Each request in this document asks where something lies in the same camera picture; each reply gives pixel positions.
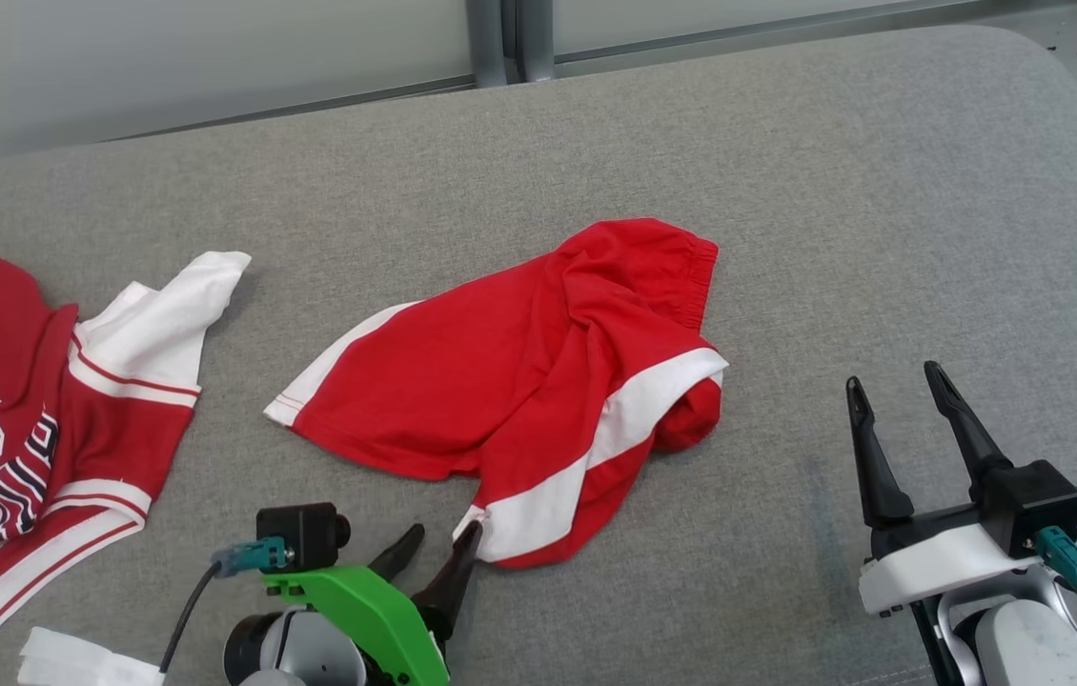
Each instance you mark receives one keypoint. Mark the teal right camera connector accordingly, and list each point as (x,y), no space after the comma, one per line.
(1067,562)

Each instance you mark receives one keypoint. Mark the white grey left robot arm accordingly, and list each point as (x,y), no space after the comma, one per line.
(305,653)

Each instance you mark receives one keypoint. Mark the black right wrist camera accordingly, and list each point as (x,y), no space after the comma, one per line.
(1029,505)

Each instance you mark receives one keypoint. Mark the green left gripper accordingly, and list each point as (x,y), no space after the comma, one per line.
(362,605)

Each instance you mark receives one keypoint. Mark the grey partition post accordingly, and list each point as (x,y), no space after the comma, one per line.
(489,38)
(535,38)

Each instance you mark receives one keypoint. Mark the teal left camera connector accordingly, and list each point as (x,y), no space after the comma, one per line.
(253,554)

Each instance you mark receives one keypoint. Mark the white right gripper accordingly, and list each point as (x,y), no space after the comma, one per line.
(939,567)

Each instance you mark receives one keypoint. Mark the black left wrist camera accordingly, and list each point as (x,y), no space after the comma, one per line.
(295,534)

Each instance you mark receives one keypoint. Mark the grey partition bottom rail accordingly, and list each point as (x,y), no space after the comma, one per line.
(310,103)
(739,38)

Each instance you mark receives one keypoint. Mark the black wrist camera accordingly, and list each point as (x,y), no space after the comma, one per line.
(1029,505)
(295,534)

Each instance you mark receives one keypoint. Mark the red shorts with white stripes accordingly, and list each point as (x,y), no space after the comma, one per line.
(500,381)

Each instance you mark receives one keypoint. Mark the teal camera connector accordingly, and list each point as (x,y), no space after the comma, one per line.
(1067,562)
(253,554)

